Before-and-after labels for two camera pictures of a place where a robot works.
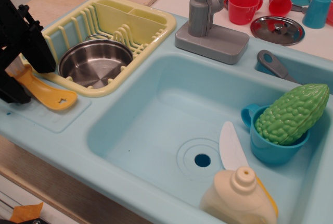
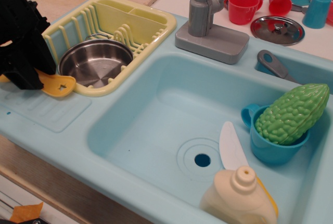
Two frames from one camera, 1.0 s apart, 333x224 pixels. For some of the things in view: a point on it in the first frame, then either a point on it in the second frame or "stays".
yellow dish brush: [55, 98] → [53, 85]
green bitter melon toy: [292, 115] stays
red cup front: [242, 7] stays
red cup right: [280, 4] stays
